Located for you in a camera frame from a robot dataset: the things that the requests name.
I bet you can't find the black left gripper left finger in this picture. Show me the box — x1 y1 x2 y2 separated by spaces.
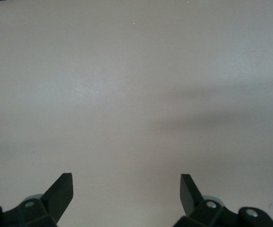
0 173 74 227

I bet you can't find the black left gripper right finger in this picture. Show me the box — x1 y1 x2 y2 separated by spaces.
173 174 273 227

